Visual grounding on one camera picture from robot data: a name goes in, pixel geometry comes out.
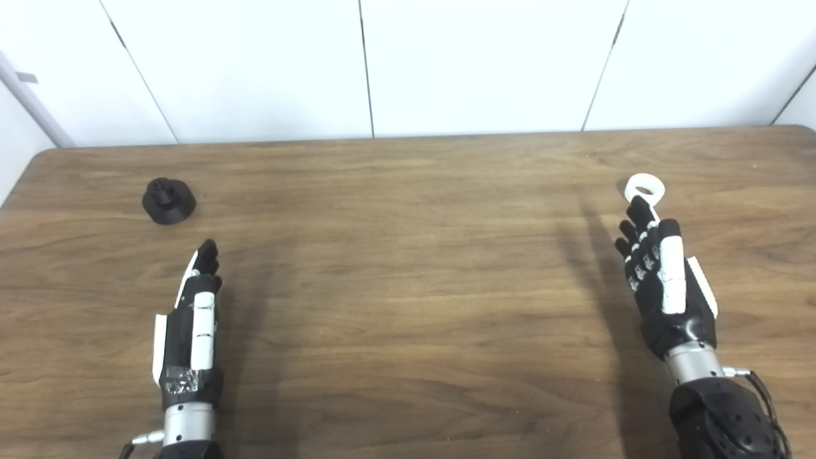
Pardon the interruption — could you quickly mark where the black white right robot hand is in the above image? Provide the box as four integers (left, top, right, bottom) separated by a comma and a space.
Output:
615, 196, 719, 361

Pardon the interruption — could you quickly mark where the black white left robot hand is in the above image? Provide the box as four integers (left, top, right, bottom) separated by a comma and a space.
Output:
152, 239, 224, 411

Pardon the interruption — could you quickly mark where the white plastic ring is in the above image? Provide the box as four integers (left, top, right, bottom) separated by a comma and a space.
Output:
624, 173, 666, 208

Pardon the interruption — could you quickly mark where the round black plastic part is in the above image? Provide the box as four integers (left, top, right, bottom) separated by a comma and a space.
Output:
142, 178, 197, 225

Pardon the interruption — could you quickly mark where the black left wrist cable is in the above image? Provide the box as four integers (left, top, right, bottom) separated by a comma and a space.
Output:
119, 430, 166, 459

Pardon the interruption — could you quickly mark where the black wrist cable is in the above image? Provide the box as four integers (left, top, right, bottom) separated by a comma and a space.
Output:
722, 366, 795, 459
119, 430, 166, 459

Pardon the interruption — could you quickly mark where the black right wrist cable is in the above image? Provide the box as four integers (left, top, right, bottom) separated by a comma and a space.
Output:
722, 366, 795, 459

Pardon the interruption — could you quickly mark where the grey wall corner strip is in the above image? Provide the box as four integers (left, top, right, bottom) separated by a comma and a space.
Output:
0, 51, 77, 149

